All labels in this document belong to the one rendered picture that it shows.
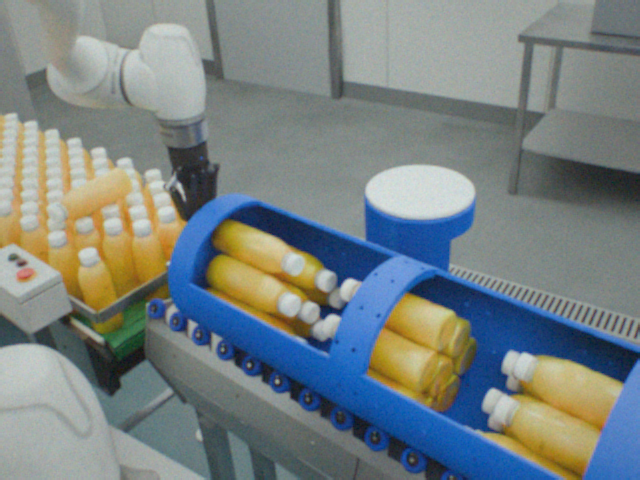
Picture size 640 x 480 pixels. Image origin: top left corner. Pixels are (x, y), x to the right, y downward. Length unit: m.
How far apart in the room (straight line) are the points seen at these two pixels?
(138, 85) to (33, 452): 0.65
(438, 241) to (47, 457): 1.09
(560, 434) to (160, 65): 0.84
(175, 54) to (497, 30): 3.54
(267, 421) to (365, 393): 0.35
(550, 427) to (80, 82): 0.92
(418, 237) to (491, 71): 3.09
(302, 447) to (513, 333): 0.45
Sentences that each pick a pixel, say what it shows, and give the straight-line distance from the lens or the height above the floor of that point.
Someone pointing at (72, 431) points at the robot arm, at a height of 1.28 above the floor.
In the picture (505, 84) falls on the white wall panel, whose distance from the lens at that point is 4.63.
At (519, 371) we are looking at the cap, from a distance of 1.02.
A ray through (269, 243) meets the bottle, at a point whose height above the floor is 1.19.
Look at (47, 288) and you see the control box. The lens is 1.46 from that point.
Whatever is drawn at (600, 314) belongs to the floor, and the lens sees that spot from 3.07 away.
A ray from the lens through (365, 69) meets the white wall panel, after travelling 5.05.
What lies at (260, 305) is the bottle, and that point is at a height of 1.11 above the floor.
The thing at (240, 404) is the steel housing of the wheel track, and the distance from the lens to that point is 1.39.
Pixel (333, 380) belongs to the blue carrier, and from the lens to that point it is 1.08.
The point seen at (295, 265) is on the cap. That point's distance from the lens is 1.23.
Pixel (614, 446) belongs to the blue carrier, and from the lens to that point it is 0.91.
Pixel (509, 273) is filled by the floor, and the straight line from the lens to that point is 3.23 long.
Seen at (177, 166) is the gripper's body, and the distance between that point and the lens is 1.26.
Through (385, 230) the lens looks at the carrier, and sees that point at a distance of 1.65.
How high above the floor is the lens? 1.86
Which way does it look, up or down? 33 degrees down
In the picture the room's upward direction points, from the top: 4 degrees counter-clockwise
